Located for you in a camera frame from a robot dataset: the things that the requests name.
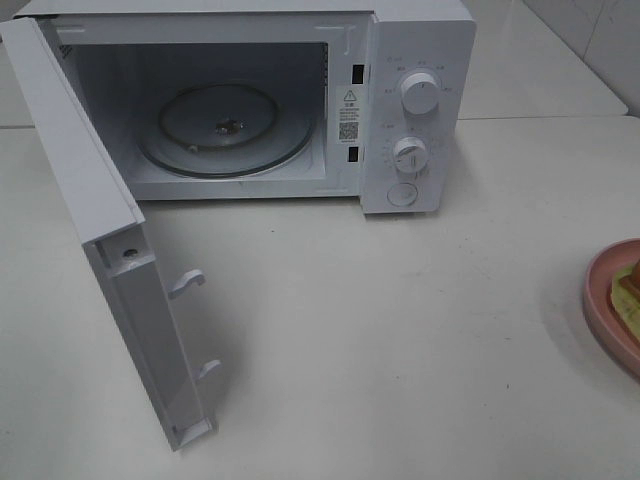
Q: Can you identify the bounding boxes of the round door release button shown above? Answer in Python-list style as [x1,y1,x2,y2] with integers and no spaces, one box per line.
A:
[387,182,418,207]

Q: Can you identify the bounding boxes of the white timer knob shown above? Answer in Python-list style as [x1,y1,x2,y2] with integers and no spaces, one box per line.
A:
[392,136,429,174]

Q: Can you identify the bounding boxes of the white microwave door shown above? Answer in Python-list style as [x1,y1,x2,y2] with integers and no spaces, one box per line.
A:
[1,18,219,450]

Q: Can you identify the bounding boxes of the white bread sandwich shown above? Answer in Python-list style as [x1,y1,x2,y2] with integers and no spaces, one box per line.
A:
[610,262,639,338]

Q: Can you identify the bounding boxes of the pink round plate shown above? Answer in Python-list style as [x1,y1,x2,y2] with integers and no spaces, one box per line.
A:
[582,238,639,381]

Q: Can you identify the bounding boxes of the glass microwave turntable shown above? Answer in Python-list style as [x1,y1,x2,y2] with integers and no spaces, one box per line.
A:
[138,82,317,179]

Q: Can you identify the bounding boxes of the white microwave oven body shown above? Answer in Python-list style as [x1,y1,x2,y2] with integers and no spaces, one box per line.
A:
[11,1,476,214]

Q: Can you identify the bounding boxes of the upper white power knob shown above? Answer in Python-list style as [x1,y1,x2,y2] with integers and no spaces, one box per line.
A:
[400,71,440,115]

